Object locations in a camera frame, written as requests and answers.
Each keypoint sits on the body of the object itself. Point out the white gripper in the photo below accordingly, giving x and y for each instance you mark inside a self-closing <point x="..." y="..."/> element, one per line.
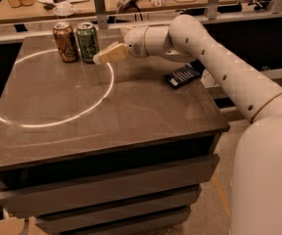
<point x="134" y="43"/>

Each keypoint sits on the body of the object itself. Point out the green soda can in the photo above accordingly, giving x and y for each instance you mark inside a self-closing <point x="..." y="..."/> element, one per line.
<point x="88" y="41"/>

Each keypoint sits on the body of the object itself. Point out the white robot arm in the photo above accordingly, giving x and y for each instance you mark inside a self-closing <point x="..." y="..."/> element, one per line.
<point x="256" y="197"/>

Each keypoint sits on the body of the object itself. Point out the orange-brown soda can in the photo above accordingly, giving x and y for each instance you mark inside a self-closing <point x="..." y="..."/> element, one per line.
<point x="65" y="41"/>

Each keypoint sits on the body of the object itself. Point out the blue snack packet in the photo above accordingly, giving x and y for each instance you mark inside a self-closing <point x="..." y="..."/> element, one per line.
<point x="181" y="76"/>

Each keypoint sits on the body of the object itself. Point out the white cup on saucer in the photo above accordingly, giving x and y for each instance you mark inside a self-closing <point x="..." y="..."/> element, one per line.
<point x="64" y="10"/>

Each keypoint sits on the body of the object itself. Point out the grey drawer cabinet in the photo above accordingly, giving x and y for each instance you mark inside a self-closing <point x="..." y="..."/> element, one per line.
<point x="65" y="121"/>

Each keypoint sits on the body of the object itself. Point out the top grey drawer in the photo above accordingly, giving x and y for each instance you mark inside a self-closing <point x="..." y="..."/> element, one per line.
<point x="105" y="188"/>

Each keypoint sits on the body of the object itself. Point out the grey drawer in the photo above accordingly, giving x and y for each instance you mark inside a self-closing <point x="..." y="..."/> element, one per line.
<point x="137" y="224"/>
<point x="109" y="212"/>
<point x="105" y="188"/>

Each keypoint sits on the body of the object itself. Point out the middle grey drawer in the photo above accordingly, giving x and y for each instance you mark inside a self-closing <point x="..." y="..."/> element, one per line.
<point x="109" y="212"/>

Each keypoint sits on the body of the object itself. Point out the bottom grey drawer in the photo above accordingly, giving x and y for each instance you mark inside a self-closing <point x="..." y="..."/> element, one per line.
<point x="137" y="224"/>

